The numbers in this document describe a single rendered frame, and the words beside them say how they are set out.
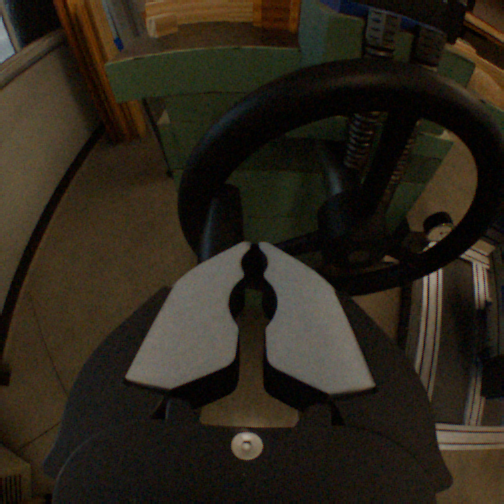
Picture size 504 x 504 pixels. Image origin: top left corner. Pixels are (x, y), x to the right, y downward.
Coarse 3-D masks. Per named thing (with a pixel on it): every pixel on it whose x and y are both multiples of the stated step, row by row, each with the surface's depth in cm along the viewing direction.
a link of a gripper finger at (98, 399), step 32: (160, 288) 9; (128, 320) 7; (96, 352) 6; (128, 352) 6; (96, 384) 5; (128, 384) 5; (64, 416) 4; (96, 416) 5; (128, 416) 5; (160, 416) 5; (64, 448) 4
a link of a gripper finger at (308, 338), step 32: (256, 256) 12; (288, 256) 11; (288, 288) 9; (320, 288) 9; (288, 320) 7; (320, 320) 7; (288, 352) 6; (320, 352) 6; (352, 352) 6; (288, 384) 6; (320, 384) 6; (352, 384) 5
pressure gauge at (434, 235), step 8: (432, 216) 39; (440, 216) 38; (448, 216) 37; (424, 224) 41; (432, 224) 39; (440, 224) 37; (448, 224) 36; (424, 232) 44; (432, 232) 39; (448, 232) 39; (432, 240) 42
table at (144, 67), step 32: (192, 32) 27; (224, 32) 26; (256, 32) 26; (288, 32) 26; (128, 64) 23; (160, 64) 23; (192, 64) 24; (224, 64) 24; (256, 64) 24; (288, 64) 24; (128, 96) 27; (160, 96) 27; (480, 96) 22; (320, 128) 21
